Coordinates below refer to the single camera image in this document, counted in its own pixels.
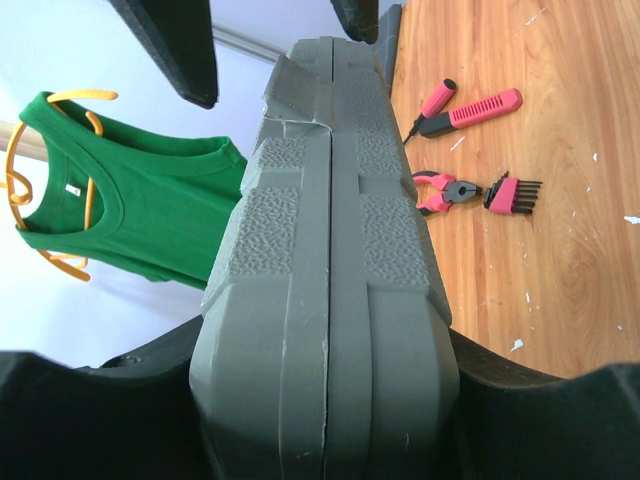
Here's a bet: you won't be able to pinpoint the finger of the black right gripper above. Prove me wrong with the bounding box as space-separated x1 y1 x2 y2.
110 0 219 109
330 0 379 44

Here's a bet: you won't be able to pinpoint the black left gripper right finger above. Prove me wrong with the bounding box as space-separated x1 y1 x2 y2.
447 332 639 479

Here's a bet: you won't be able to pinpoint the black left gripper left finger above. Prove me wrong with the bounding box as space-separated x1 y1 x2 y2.
1 316 214 479

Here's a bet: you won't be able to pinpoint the grey plastic tool case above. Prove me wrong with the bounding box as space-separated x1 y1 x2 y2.
188 3 462 480

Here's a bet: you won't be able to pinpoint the pink black screwdriver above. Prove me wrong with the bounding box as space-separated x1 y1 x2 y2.
403 78 457 145

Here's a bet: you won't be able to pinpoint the pink black utility knife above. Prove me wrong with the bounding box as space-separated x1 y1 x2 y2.
418 88 523 138

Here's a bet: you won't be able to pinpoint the green tank top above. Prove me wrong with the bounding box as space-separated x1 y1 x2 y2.
18 92 247 289

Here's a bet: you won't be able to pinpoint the wooden clothes rack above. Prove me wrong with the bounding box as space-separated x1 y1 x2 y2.
0 120 48 162

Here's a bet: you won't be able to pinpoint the pink black pliers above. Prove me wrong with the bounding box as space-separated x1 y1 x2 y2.
412 170 483 217

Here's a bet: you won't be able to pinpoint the yellow clothes hanger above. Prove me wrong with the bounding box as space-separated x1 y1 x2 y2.
0 88 120 283

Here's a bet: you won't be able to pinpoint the pink hex key set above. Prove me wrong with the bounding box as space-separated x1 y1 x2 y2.
483 172 543 215

